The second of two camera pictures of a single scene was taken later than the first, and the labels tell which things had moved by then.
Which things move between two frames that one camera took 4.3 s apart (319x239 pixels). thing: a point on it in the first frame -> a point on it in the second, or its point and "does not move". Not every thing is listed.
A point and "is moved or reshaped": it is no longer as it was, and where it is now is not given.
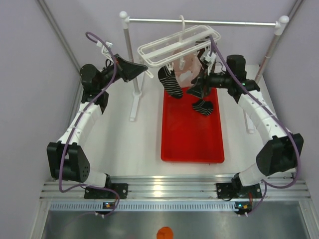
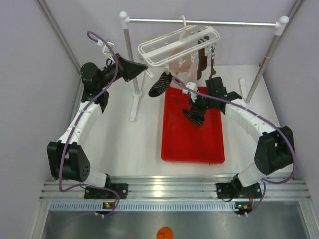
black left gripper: [129, 69] does not move
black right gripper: [197, 90] -> [194, 105]
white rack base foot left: [134, 100] does not move
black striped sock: [203, 106] is moved or reshaped
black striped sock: [170, 81] -> [161, 85]
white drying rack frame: [281, 23] does not move
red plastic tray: [188, 135] does not move
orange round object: [165, 232] does not move
